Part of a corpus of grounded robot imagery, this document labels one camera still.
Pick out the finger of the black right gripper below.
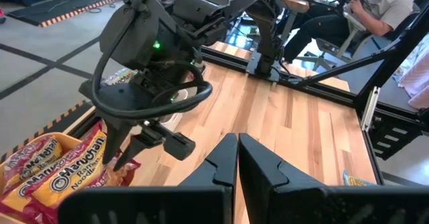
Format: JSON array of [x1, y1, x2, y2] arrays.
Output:
[[113, 135, 157, 172], [102, 119, 133, 166]]

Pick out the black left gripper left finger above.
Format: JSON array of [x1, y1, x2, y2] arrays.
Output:
[[178, 133, 239, 224]]

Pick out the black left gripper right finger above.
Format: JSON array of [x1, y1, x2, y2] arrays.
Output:
[[238, 132, 328, 224]]

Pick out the Maruchan ramen noodle packets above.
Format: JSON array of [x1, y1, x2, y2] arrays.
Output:
[[29, 121, 141, 215]]

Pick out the red Maruchan roast beef packet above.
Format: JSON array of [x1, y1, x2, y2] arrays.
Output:
[[3, 135, 64, 194], [0, 146, 88, 224]]

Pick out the yellow plastic bin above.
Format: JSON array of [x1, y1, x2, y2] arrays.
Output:
[[0, 131, 83, 224]]

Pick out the black floor mat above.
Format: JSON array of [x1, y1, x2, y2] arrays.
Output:
[[6, 0, 125, 29]]

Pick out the black slotted gusset plate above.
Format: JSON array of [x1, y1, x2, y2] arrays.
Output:
[[365, 115, 424, 162]]

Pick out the black rig diagonal brace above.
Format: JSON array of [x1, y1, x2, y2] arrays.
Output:
[[294, 48, 398, 88]]

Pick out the grey office chair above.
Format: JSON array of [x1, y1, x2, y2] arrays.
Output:
[[296, 2, 422, 71]]

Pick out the pink hanging curtain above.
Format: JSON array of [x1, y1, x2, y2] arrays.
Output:
[[400, 59, 429, 110]]

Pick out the seated person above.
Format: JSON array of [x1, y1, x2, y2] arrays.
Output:
[[283, 0, 418, 64]]

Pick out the black right camera cable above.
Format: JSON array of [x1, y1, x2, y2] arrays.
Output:
[[90, 0, 214, 121]]

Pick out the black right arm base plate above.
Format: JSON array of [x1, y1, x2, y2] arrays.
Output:
[[246, 49, 284, 83]]

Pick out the black rig base rail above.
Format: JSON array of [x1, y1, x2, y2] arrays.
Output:
[[200, 44, 366, 109]]

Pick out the black table edge rail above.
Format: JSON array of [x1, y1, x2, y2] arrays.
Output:
[[360, 129, 386, 186]]

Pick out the silver aluminium bracket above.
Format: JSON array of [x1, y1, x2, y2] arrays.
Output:
[[361, 86, 382, 133]]

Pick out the black rig frame post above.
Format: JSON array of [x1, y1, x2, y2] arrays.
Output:
[[353, 2, 429, 113]]

